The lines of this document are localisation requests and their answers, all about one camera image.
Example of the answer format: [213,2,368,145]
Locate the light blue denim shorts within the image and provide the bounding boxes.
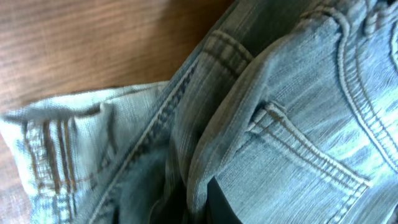
[1,0,397,223]

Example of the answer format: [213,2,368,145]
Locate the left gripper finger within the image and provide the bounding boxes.
[207,177,242,224]

